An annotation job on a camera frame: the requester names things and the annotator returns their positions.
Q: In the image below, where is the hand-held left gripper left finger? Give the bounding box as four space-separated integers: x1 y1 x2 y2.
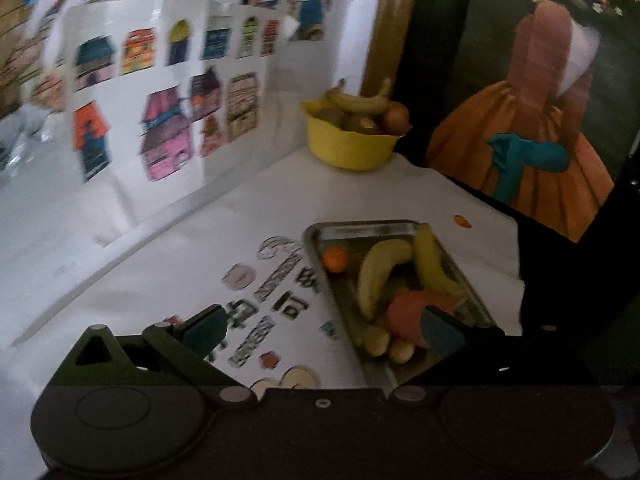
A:
60 304 259 408

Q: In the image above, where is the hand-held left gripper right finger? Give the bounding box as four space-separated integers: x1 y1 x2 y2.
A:
389 304 592 407

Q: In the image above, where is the red apple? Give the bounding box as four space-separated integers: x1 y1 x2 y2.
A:
386 287 468 351

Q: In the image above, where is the thick yellow banana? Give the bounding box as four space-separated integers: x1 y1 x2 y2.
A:
356 239 415 321

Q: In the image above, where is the metal tray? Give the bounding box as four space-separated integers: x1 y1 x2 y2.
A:
303 220 506 386

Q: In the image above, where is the tangerine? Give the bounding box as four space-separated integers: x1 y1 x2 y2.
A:
321 247 348 273

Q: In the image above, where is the white printed paper mat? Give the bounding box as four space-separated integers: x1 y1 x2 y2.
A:
0 147 526 388

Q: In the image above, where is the yellow bowl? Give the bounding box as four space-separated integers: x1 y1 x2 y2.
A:
300 100 408 172

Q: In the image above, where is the brown onion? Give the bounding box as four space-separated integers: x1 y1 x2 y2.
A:
382 101 412 136

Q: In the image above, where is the kiwi with sticker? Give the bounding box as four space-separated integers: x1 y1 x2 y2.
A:
347 115 383 136

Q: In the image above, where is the plain brown kiwi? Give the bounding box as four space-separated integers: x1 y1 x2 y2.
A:
320 106 350 128

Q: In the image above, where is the greenish banana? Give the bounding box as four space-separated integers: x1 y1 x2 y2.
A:
327 78 393 115

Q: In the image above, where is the black frame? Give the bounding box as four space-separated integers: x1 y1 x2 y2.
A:
395 0 640 386

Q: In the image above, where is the houses drawing wall poster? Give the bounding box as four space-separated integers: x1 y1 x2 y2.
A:
45 0 296 223

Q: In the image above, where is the girl in dress wall poster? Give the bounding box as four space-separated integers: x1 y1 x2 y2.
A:
425 0 640 243

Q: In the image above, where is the wooden frame post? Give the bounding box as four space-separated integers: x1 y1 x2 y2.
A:
362 0 426 98

